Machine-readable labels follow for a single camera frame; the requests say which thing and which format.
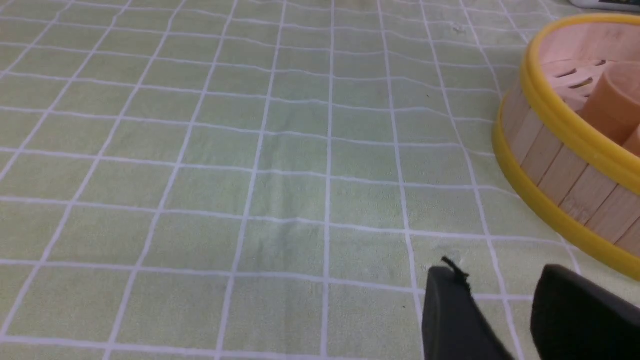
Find orange bun in steamer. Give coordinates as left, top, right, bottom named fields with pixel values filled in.
left=578, top=63, right=640, bottom=157

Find green checked tablecloth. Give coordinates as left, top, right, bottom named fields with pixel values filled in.
left=0, top=0, right=639, bottom=360

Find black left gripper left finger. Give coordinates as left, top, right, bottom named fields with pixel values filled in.
left=422, top=256, right=514, bottom=360

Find bamboo steamer basket yellow rims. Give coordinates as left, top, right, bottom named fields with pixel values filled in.
left=493, top=13, right=640, bottom=280

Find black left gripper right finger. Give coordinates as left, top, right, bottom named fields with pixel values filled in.
left=530, top=264, right=640, bottom=360

